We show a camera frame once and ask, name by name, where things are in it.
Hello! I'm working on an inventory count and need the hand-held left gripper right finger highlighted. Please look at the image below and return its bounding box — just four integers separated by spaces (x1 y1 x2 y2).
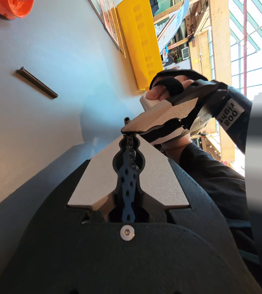
136 134 190 221

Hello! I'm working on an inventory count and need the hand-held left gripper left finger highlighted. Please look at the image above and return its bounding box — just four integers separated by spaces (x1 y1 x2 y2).
67 135 124 222

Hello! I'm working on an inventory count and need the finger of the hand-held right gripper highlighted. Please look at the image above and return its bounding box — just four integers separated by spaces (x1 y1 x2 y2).
142 126 190 146
121 97 200 136

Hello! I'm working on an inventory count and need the thin grey holed beam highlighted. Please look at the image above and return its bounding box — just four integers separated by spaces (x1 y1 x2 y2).
123 117 138 171

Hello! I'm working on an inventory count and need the grey desk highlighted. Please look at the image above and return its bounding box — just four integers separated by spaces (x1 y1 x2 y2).
0 0 150 217

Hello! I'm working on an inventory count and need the person's right hand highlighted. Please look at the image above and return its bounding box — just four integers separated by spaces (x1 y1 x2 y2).
146 75 195 101

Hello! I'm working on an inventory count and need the black studded panel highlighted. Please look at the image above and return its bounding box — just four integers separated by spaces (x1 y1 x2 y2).
118 170 137 223

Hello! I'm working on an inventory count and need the whiteboard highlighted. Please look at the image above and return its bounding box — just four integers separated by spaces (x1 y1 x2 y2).
164 58 191 70

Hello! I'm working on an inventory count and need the yellow plastic bin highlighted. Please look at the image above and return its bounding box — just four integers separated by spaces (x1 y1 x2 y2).
116 0 164 91

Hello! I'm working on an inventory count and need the wooden roof beam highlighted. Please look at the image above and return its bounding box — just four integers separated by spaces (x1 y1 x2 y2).
208 0 236 163

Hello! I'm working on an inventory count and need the blue white board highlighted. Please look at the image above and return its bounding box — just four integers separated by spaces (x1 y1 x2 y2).
157 0 190 46

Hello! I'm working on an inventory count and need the printed flat box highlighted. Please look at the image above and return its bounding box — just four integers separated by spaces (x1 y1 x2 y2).
88 0 127 59

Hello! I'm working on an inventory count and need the black axle rod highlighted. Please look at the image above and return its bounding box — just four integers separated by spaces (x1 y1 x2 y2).
15 67 58 100

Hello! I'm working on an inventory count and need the orange gear wheel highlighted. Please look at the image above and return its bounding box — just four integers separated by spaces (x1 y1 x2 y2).
0 0 35 20

